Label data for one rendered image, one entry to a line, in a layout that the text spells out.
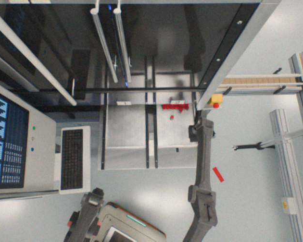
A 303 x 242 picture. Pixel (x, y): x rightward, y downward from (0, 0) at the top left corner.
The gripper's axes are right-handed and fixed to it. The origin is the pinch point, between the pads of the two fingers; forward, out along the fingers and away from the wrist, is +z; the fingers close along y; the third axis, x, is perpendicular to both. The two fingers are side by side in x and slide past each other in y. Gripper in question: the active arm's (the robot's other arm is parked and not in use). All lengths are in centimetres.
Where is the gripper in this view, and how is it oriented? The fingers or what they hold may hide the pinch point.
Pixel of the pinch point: (192, 138)
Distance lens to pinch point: 135.4
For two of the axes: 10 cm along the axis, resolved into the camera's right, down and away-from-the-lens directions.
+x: -10.0, 0.1, -0.2
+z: -0.1, 3.9, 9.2
